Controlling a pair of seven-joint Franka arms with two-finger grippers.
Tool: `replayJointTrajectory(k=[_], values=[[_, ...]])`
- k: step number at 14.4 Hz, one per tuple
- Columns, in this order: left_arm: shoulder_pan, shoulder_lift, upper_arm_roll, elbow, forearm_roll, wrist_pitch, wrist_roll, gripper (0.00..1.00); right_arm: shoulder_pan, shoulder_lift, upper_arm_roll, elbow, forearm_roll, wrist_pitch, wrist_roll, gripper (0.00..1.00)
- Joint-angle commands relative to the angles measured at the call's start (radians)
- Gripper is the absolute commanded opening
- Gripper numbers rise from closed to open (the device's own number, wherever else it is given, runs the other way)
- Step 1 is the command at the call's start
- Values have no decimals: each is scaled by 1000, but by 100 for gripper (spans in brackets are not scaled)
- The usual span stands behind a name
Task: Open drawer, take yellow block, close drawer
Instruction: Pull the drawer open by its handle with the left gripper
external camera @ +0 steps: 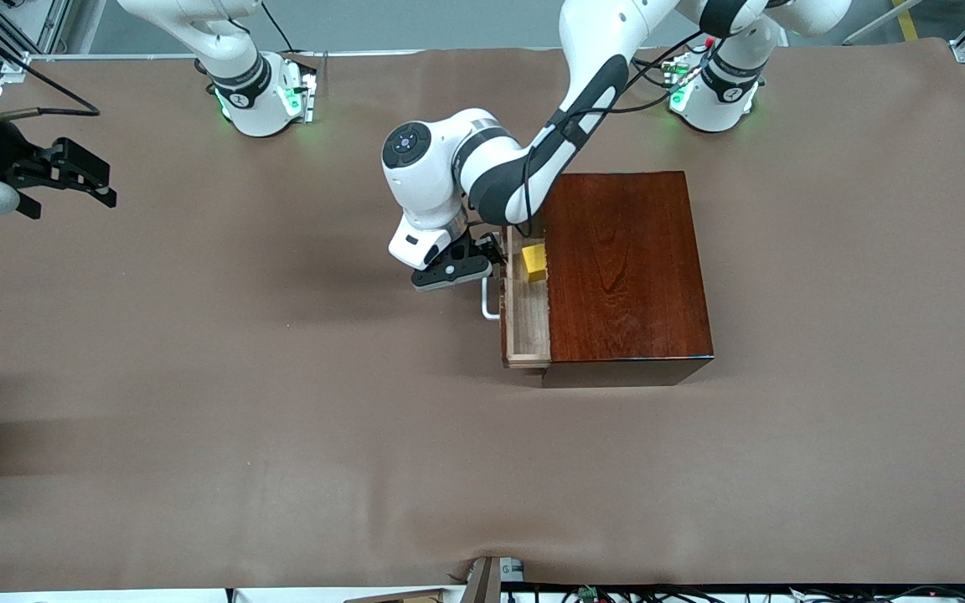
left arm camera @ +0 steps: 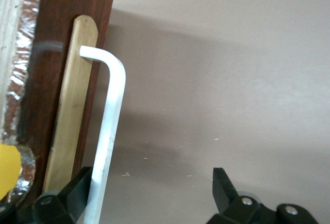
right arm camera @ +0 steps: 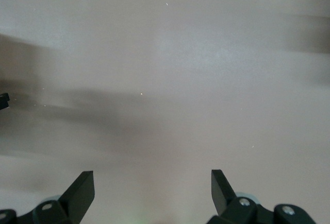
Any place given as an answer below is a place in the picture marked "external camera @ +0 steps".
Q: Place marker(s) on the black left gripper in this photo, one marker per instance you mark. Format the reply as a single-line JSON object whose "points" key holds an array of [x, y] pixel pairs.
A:
{"points": [[475, 244]]}

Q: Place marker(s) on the grey bar with yellow tape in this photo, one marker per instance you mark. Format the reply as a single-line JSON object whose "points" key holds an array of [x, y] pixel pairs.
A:
{"points": [[885, 21]]}

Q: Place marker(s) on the yellow wooden block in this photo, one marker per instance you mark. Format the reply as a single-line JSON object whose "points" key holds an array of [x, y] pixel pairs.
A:
{"points": [[534, 261]]}

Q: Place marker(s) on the light wood drawer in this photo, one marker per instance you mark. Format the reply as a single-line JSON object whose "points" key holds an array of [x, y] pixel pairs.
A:
{"points": [[528, 327]]}

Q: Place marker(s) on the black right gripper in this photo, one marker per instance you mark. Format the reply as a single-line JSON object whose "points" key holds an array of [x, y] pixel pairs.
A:
{"points": [[2, 148]]}

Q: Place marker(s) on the dark red-brown wooden cabinet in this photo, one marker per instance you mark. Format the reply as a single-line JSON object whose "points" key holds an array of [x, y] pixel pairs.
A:
{"points": [[625, 268]]}

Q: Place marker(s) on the brown table cover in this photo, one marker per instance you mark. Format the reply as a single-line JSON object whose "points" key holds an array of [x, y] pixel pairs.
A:
{"points": [[281, 377]]}

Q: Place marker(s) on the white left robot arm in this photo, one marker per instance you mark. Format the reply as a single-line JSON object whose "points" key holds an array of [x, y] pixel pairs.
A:
{"points": [[491, 167]]}

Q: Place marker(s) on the small grey box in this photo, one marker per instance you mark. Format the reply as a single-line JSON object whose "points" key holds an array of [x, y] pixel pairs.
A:
{"points": [[512, 571]]}

